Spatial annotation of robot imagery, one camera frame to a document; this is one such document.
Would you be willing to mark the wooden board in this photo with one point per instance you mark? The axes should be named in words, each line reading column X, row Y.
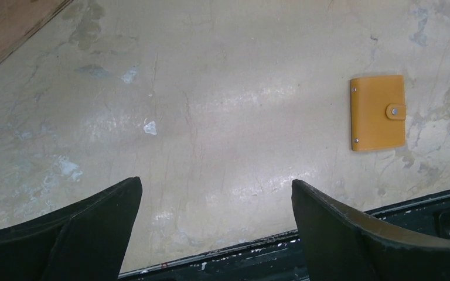
column 19, row 20

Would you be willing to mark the yellow leather card holder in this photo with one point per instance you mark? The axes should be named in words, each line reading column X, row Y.
column 378, row 112

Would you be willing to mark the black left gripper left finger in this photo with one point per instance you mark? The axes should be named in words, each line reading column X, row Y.
column 86, row 240

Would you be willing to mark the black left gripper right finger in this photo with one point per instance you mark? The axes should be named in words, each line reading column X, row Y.
column 342, row 243

